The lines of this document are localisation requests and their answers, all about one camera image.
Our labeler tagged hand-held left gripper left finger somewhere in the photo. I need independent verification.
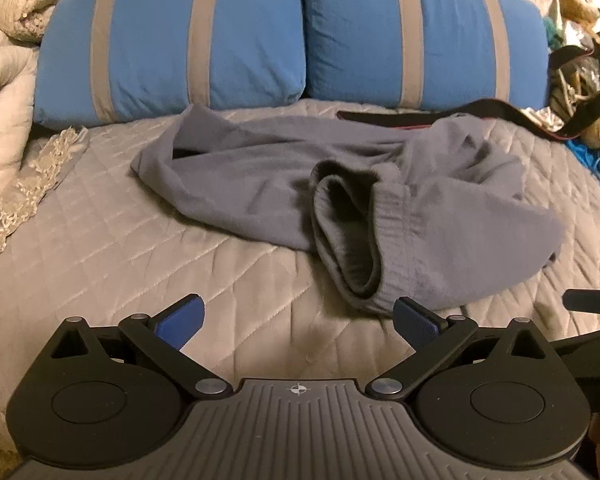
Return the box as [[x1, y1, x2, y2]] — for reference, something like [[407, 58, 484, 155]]
[[47, 294, 232, 402]]

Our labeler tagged lace trimmed beige blanket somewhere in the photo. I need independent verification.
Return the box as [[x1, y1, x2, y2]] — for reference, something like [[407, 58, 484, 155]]
[[0, 125, 91, 271]]

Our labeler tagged black strap with red edge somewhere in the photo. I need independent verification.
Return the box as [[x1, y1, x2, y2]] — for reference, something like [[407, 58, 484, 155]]
[[337, 99, 571, 142]]

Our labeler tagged grey quilted bedspread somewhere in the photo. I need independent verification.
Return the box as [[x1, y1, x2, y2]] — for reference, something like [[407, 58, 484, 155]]
[[0, 97, 600, 456]]

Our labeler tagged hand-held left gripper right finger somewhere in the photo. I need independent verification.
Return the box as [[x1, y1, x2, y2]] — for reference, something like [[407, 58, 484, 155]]
[[366, 296, 553, 402]]

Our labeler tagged blue grey-striped pillow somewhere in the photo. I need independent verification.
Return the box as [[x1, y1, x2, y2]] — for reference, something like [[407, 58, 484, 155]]
[[34, 0, 306, 128], [304, 0, 551, 111]]

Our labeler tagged tan teddy bear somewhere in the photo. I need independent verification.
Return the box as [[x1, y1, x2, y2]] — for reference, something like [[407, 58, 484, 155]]
[[552, 0, 600, 148]]

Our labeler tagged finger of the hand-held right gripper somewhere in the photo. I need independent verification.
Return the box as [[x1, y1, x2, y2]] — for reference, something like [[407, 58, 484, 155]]
[[562, 287, 600, 313]]

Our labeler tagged beige quilted comforter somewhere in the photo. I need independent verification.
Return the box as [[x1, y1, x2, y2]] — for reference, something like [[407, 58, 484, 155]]
[[0, 0, 88, 206]]

